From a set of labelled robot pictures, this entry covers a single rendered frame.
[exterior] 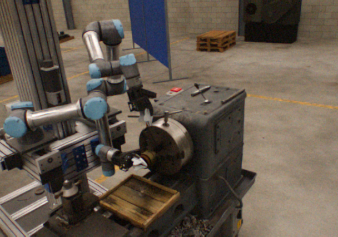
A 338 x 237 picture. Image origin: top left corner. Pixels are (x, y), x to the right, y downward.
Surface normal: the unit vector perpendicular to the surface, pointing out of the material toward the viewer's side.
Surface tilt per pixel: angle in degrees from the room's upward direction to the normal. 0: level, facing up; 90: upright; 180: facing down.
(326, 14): 90
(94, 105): 90
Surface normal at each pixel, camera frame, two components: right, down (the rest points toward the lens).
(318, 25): -0.56, 0.37
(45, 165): 0.74, 0.23
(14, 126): 0.04, 0.42
